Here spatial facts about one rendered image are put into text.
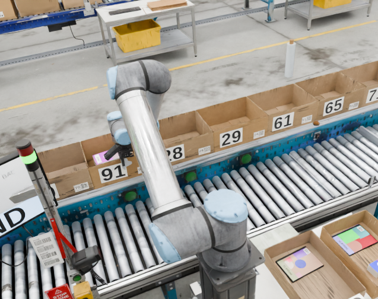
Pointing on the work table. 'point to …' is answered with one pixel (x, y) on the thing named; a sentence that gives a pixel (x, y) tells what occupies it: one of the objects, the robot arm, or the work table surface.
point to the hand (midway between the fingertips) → (123, 168)
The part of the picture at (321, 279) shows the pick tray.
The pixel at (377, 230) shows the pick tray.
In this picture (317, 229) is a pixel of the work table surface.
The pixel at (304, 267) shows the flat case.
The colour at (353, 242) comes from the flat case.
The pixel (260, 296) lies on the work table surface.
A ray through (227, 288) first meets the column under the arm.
